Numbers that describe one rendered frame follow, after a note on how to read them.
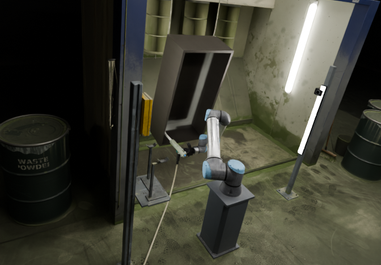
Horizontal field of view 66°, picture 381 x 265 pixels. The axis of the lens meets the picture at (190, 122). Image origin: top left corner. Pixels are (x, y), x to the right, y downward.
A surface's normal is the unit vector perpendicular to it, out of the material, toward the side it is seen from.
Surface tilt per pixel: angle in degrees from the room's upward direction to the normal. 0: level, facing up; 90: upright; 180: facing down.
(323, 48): 90
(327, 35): 90
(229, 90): 57
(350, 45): 90
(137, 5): 90
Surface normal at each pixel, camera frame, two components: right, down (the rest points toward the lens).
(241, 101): 0.50, -0.11
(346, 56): -0.85, 0.12
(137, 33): 0.51, 0.44
